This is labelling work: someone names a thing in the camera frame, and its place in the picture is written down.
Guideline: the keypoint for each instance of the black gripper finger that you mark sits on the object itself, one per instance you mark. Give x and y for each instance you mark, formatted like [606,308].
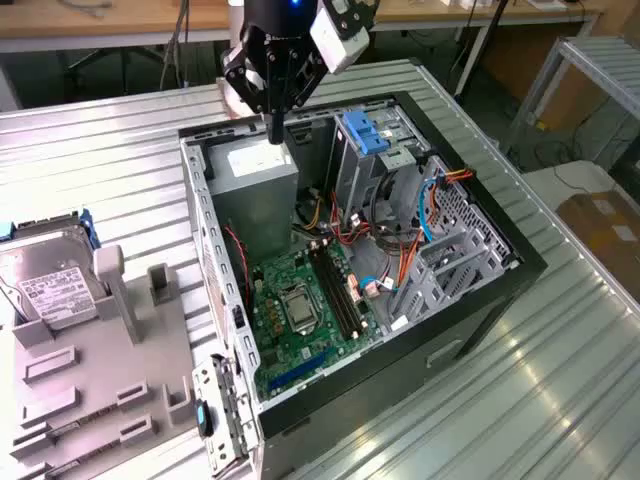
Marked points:
[307,85]
[240,75]

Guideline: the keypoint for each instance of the hard disk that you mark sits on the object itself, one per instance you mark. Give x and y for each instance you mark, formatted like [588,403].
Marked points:
[55,295]

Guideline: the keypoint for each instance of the grey disk bay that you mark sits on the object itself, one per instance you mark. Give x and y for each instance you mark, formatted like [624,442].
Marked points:
[450,280]

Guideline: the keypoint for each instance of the blue drive latch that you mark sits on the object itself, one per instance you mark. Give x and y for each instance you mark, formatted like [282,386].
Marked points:
[365,132]

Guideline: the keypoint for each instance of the grey drive cage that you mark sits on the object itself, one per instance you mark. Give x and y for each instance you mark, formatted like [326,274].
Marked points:
[355,175]

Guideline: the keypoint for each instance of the black office chair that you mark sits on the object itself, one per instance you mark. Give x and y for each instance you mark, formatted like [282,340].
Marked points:
[125,65]

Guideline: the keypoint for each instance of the grey power supply box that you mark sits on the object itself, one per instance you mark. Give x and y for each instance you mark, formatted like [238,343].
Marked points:
[255,200]

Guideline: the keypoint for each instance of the wooden desk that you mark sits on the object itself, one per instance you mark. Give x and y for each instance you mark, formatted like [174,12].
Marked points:
[450,20]
[100,22]

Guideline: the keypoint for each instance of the black tripod leg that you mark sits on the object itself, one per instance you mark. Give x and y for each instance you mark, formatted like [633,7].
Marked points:
[479,47]

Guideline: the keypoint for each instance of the black RAM slot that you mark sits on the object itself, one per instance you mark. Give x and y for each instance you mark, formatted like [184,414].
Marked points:
[341,290]
[327,292]

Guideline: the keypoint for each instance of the CPU socket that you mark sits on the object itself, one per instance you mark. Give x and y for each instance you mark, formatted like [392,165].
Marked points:
[285,296]

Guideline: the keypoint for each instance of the brown cardboard panel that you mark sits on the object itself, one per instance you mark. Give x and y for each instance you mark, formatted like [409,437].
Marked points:
[525,60]

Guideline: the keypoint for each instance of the silver CPU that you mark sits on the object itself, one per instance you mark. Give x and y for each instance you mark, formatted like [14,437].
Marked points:
[301,312]

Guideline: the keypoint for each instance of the green motherboard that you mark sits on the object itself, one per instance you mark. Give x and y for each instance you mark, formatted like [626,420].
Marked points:
[320,345]

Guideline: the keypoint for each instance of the blue expansion slot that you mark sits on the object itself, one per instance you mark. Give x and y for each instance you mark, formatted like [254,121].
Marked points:
[300,371]

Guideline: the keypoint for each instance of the grey parts rack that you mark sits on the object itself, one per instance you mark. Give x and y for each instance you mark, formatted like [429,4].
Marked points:
[100,360]

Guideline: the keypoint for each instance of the black open PC case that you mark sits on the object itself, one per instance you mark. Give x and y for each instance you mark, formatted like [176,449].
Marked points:
[350,400]

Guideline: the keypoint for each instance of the brown cardboard box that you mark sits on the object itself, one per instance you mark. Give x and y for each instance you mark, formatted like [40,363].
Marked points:
[600,230]

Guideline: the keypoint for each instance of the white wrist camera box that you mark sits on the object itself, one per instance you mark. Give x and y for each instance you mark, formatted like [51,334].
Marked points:
[335,40]

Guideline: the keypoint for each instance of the grey metal shelf frame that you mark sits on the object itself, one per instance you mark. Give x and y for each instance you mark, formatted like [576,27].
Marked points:
[600,55]

